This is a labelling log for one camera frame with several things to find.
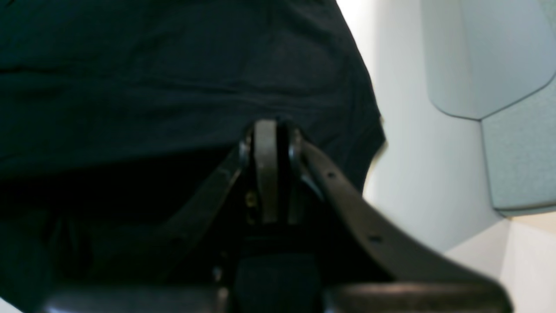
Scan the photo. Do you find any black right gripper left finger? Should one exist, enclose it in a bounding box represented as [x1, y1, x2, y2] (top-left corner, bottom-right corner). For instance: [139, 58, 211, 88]
[40, 120, 278, 313]

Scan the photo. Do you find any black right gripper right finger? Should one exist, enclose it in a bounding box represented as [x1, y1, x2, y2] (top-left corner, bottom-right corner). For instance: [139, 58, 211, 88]
[278, 126, 513, 313]

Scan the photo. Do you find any black T-shirt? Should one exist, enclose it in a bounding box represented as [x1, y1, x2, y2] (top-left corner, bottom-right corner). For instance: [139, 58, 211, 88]
[1, 0, 385, 313]

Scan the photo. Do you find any grey hexagonal floor panel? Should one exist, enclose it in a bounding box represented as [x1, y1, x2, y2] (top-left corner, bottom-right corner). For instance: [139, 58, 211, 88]
[420, 0, 556, 216]

